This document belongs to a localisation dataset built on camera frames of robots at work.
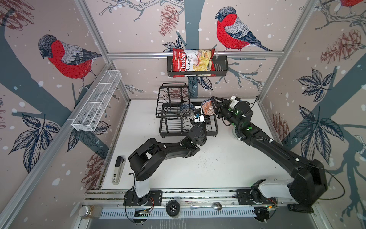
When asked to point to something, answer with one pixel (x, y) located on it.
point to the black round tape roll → (173, 208)
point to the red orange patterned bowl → (207, 107)
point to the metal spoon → (216, 205)
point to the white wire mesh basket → (88, 115)
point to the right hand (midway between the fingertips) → (210, 96)
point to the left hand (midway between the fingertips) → (204, 105)
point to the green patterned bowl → (235, 134)
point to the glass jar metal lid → (84, 211)
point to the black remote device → (299, 207)
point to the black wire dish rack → (177, 114)
